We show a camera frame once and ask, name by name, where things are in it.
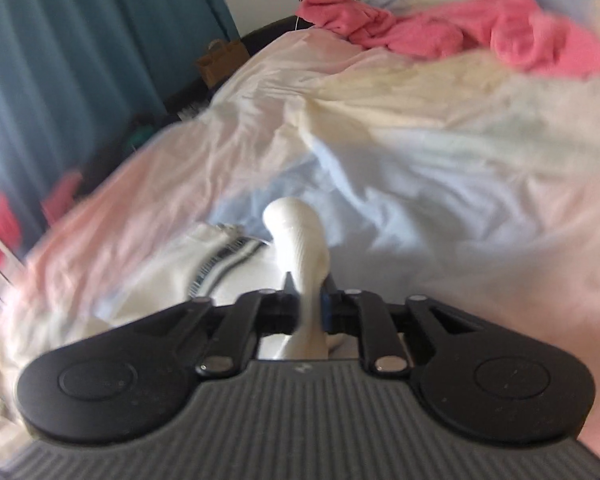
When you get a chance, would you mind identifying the brown paper bag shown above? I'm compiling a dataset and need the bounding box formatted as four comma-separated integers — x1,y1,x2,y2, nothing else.
195,39,251,89

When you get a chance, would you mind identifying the teal curtain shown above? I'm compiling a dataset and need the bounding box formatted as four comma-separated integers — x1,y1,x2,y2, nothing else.
0,0,241,211

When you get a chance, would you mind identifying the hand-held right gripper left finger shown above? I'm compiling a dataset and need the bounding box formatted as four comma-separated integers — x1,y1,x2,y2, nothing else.
145,272,301,379

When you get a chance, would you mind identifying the pastel bed sheet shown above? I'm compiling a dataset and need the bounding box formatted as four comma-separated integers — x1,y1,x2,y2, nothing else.
0,0,600,466

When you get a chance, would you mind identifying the white striped knit garment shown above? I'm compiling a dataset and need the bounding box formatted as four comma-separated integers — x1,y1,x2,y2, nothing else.
87,223,286,333

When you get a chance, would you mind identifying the pink garment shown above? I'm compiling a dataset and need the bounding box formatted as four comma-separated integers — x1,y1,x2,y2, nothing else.
296,0,600,78

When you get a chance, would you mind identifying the white sock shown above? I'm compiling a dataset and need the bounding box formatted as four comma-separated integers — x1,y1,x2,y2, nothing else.
262,198,342,361

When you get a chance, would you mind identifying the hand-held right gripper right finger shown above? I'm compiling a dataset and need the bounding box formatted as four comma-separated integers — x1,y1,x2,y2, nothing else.
321,273,486,376

